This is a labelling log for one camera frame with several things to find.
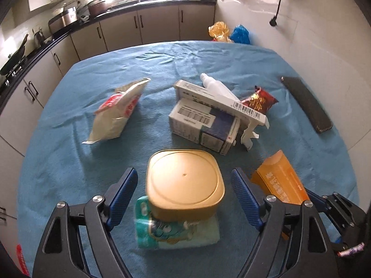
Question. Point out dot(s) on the black frying pan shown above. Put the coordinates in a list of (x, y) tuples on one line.
[(15, 58)]

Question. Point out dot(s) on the white spray bottle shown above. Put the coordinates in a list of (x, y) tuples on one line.
[(217, 87)]

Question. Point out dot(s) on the blue plastic bag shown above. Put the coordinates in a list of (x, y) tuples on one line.
[(240, 35)]

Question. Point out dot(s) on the white snack bag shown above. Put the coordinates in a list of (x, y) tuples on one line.
[(112, 116)]

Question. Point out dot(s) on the red snack packet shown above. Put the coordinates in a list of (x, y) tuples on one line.
[(260, 101)]

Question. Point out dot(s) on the green tissue pack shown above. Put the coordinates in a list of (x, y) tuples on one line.
[(152, 233)]

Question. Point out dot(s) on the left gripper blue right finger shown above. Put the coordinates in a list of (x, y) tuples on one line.
[(250, 198)]

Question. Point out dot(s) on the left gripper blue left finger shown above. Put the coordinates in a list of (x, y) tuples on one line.
[(118, 196)]

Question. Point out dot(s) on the silver rice cooker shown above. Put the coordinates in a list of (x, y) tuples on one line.
[(62, 20)]

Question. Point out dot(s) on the red plastic mesh basket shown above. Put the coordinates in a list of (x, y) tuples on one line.
[(21, 260)]

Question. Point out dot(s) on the yellow plastic bag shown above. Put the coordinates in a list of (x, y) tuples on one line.
[(220, 32)]

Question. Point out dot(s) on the white and blue carton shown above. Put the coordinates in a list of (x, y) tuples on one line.
[(212, 128)]

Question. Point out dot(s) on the long white barcode box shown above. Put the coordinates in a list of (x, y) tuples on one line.
[(247, 115)]

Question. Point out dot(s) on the black flat remote-like bar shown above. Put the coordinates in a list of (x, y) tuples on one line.
[(318, 118)]

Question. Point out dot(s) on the orange cardboard box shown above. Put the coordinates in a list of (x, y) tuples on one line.
[(277, 177)]

